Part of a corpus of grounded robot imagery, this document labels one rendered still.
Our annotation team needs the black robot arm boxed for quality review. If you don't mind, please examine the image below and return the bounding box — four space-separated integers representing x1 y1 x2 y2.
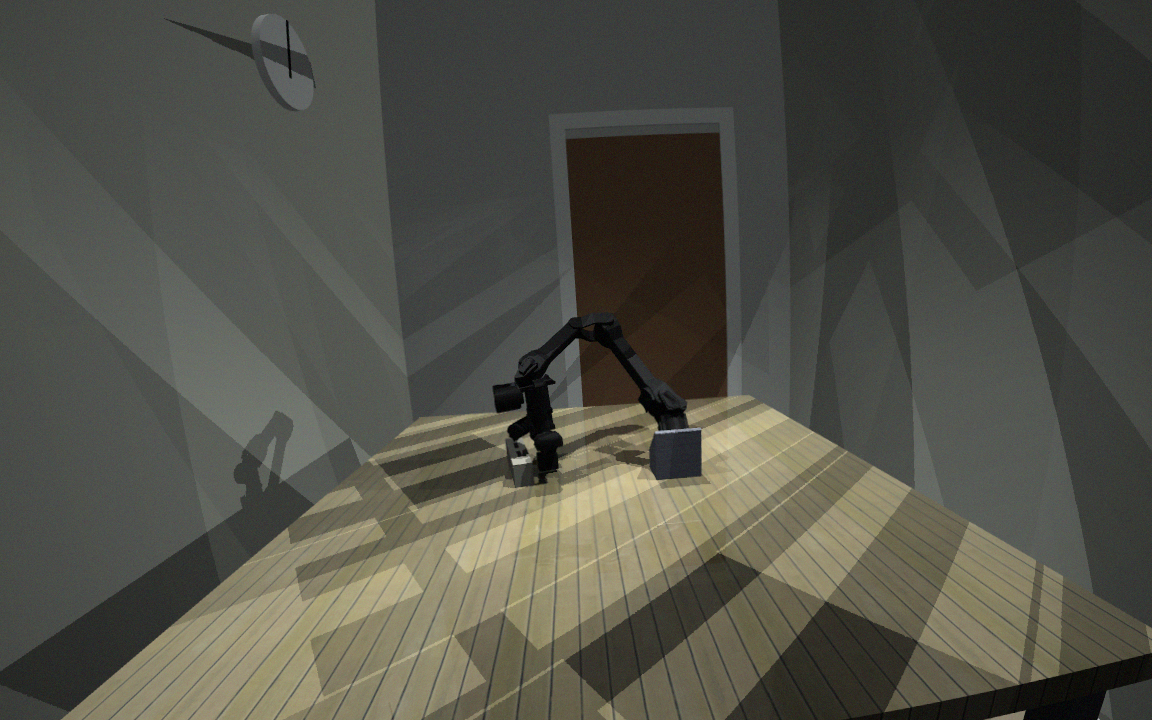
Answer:
492 312 689 441

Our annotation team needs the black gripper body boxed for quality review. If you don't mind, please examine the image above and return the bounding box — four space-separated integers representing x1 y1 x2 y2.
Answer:
526 404 563 450

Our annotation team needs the black two-prong plug charger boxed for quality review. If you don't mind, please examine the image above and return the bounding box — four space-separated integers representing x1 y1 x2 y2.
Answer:
532 450 559 472

